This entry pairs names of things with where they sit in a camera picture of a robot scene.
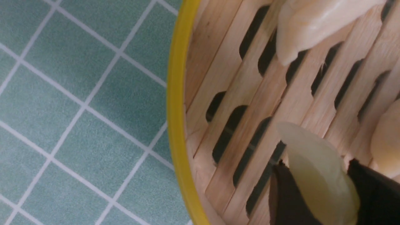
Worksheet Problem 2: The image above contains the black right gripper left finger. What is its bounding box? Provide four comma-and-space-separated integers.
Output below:
269, 160, 321, 225

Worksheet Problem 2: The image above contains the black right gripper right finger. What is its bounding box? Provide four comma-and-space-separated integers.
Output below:
347, 159, 400, 225

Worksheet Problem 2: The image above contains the pale dumpling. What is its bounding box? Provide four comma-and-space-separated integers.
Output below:
276, 122, 360, 225

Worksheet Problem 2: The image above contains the dumpling in steamer right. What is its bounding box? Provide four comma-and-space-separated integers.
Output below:
370, 99, 400, 178

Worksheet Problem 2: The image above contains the dumpling in steamer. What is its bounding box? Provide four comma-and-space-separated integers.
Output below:
370, 99, 400, 178
276, 0, 384, 66

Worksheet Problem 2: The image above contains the bamboo steamer tray yellow rim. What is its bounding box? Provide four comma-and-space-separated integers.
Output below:
167, 0, 399, 225

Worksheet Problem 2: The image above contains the dumpling in steamer top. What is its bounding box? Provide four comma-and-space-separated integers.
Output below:
276, 0, 384, 66

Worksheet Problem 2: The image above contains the green checked tablecloth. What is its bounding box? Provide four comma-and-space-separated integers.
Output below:
0, 0, 192, 225

